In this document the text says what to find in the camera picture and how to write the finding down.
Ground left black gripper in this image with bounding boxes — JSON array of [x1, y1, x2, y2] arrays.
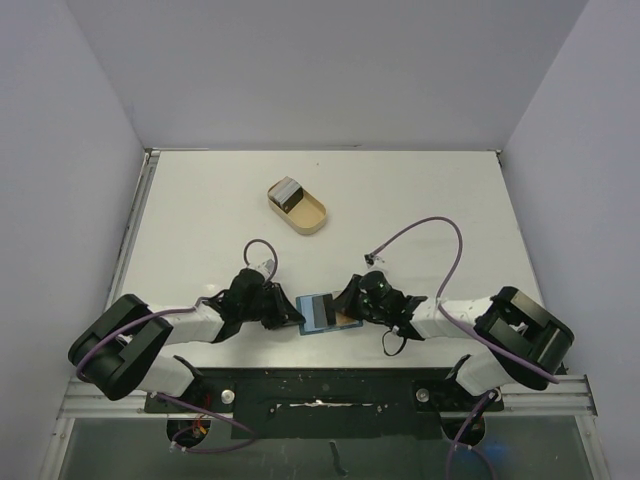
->
[[241, 282, 305, 330]]

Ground blue leather card holder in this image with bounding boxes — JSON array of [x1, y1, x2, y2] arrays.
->
[[296, 292, 363, 336]]

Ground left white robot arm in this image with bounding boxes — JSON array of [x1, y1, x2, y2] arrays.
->
[[68, 266, 304, 411]]

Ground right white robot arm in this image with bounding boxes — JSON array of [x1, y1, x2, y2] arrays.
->
[[333, 271, 575, 409]]

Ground stack of credit cards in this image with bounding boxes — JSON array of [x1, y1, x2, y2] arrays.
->
[[268, 177, 304, 213]]

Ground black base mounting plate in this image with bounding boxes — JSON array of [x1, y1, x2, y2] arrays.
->
[[144, 354, 504, 441]]

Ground beige oval tray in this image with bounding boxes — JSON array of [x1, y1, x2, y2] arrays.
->
[[267, 179, 328, 236]]

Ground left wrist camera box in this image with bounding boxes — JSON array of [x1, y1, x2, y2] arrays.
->
[[256, 259, 276, 277]]

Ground aluminium left side rail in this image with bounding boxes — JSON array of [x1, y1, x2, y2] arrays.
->
[[104, 149, 161, 310]]

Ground aluminium rail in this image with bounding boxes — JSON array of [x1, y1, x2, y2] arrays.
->
[[104, 149, 161, 310], [57, 375, 598, 420]]

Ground aluminium front rail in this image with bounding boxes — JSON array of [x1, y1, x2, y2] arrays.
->
[[57, 375, 598, 420]]

